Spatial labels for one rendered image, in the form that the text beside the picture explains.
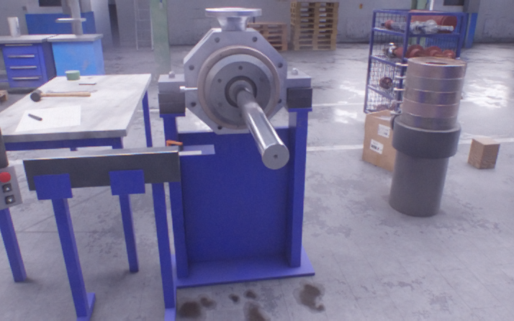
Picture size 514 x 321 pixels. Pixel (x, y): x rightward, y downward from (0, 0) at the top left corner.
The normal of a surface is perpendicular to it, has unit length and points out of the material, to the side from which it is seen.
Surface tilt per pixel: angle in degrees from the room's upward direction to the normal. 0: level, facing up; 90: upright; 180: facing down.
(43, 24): 90
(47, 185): 90
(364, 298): 0
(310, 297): 0
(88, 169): 90
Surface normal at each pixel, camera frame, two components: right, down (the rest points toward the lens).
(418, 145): -0.55, 0.32
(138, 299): 0.00, -0.93
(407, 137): -0.77, 0.24
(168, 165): 0.15, 0.37
